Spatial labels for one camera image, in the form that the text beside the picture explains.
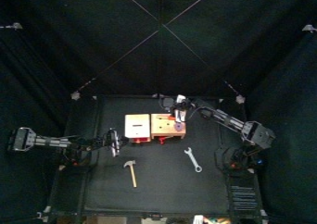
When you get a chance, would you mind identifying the silver toy wrench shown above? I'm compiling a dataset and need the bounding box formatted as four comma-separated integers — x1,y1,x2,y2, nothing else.
184,146,205,174

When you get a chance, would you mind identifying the light wooden toy box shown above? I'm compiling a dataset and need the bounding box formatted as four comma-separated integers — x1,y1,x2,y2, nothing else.
125,113,153,140

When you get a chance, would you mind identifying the wooden toy workbench box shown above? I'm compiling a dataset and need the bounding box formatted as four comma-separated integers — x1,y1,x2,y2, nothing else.
150,113,188,141

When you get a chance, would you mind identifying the red toy vise piece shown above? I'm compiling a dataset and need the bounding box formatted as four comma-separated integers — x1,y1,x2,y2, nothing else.
158,135,174,145

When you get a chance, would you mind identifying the toy hammer wooden handle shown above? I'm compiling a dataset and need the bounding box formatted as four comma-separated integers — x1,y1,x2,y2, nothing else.
124,159,140,189

